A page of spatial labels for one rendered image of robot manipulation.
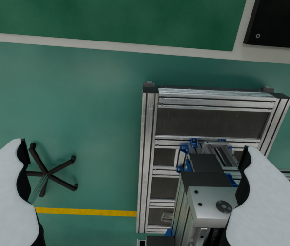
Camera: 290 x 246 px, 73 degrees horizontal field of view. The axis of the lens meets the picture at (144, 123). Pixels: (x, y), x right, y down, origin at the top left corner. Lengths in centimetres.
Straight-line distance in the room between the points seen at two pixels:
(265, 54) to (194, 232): 47
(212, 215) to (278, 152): 148
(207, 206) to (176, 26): 42
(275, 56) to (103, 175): 149
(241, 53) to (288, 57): 12
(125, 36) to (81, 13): 11
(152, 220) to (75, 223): 85
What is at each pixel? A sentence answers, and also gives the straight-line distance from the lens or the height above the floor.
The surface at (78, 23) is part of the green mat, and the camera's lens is 53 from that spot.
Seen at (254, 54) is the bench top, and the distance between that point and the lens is 59.
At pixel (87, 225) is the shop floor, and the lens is 231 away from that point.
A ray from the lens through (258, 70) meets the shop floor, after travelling 150.
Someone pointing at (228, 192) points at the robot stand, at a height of 92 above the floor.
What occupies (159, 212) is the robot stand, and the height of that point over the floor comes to 21.
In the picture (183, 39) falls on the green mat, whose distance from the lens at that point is 52.
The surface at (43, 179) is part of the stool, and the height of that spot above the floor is 13.
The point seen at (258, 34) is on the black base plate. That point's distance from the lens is 56.
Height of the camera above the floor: 126
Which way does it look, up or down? 62 degrees down
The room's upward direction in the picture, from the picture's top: 178 degrees clockwise
